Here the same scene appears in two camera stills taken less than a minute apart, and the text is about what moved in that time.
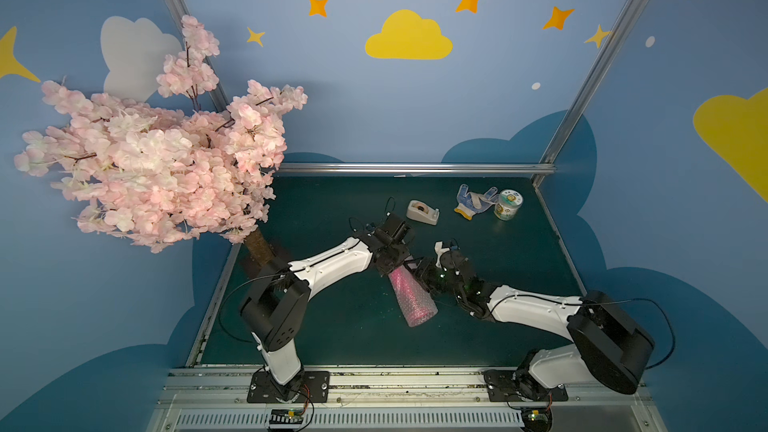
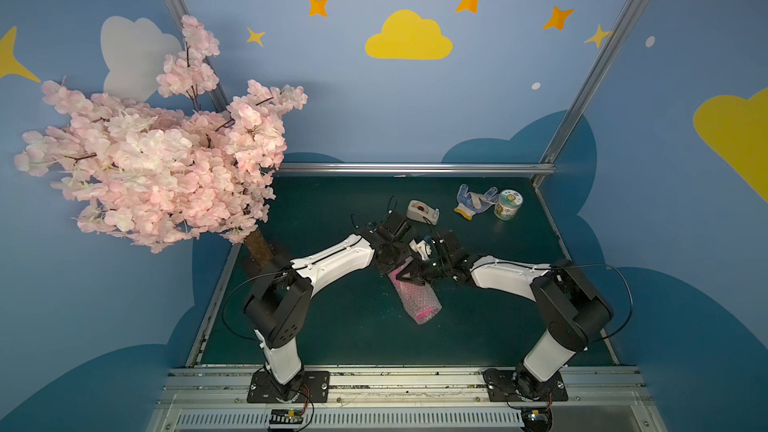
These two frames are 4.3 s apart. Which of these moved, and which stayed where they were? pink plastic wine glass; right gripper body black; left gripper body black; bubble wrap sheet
Moved: right gripper body black
Stayed: pink plastic wine glass; left gripper body black; bubble wrap sheet
